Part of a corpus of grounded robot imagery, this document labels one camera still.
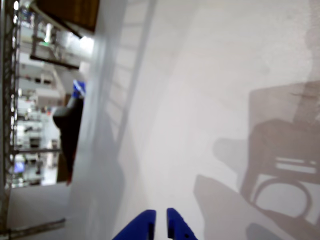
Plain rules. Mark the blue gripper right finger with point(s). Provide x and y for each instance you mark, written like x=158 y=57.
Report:
x=178 y=226

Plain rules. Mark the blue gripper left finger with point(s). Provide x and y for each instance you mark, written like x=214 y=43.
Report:
x=142 y=226

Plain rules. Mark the grey metal strip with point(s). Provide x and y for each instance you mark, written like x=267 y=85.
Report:
x=37 y=227

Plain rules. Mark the small blue object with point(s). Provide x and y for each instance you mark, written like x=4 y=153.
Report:
x=78 y=88

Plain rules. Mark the brown wooden board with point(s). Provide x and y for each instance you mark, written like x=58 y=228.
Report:
x=72 y=12

